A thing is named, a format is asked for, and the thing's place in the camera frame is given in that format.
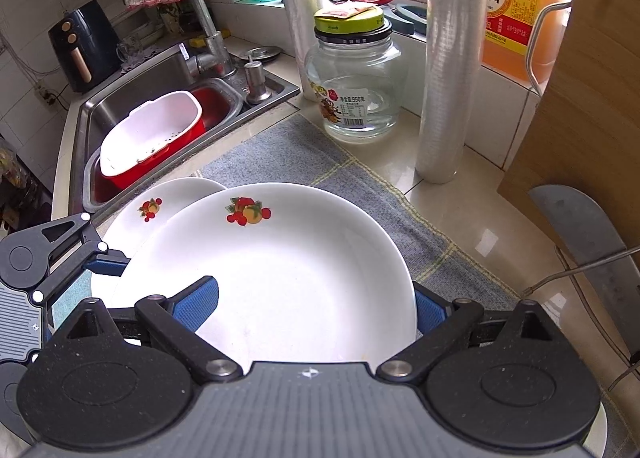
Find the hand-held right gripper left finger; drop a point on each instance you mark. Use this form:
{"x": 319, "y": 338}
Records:
{"x": 197, "y": 305}

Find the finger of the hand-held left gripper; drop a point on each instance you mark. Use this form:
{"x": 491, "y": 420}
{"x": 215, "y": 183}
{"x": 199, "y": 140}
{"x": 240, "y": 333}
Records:
{"x": 107, "y": 265}

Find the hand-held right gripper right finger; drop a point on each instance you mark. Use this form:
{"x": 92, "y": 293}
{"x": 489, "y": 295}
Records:
{"x": 431, "y": 313}

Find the white fruit print plate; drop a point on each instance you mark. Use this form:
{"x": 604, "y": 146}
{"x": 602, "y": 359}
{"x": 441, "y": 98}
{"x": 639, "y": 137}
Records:
{"x": 145, "y": 233}
{"x": 300, "y": 263}

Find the white plastic colander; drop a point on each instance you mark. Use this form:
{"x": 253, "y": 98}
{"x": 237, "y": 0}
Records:
{"x": 150, "y": 128}

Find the stainless steel sink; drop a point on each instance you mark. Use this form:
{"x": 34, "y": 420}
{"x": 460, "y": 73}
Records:
{"x": 115, "y": 113}

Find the grey blue checked towel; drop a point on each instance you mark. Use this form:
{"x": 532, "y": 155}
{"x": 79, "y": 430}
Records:
{"x": 300, "y": 158}

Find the clear glass cup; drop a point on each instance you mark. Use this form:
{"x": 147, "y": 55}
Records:
{"x": 130, "y": 50}

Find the black air fryer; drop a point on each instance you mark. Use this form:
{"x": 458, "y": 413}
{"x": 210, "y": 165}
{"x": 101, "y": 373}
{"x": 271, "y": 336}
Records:
{"x": 80, "y": 38}

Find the metal sink soap dispenser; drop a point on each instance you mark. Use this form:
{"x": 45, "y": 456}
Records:
{"x": 256, "y": 83}

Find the metal kitchen faucet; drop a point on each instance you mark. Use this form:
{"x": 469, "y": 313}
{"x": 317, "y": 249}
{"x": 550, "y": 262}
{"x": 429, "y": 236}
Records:
{"x": 210, "y": 45}

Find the clear glass jar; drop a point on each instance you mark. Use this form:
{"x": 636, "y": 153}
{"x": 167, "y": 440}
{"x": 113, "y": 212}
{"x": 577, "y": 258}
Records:
{"x": 350, "y": 83}

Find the clear plastic cup stack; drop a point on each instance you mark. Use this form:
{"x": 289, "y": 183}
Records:
{"x": 450, "y": 63}

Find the round metal sink cover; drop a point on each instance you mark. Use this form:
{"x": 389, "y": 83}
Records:
{"x": 262, "y": 54}

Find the bamboo cutting board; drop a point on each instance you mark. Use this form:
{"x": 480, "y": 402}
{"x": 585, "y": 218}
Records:
{"x": 600, "y": 88}

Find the white plastic bag roll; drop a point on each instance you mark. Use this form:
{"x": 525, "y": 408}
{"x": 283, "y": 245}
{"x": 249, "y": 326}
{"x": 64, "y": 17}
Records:
{"x": 300, "y": 13}

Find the small orange sachet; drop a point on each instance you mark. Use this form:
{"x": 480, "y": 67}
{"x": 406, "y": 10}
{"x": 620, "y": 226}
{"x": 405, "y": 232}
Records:
{"x": 345, "y": 12}

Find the orange oil bottle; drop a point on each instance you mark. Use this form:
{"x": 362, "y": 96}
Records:
{"x": 515, "y": 3}

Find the wall power socket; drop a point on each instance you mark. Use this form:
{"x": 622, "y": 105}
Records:
{"x": 48, "y": 97}

